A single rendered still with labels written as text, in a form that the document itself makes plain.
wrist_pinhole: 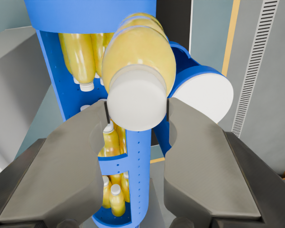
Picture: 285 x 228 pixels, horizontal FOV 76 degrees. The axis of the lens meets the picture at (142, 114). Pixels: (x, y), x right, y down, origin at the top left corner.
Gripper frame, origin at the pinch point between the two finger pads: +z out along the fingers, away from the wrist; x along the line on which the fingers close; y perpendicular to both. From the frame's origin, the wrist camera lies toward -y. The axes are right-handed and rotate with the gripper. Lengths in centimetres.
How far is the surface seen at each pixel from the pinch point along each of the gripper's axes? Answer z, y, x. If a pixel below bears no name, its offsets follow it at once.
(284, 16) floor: 182, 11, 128
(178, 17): 144, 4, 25
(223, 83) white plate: 55, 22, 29
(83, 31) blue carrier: 24.8, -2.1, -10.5
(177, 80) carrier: 56, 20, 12
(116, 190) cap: 37, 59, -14
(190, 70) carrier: 58, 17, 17
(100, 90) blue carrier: 53, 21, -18
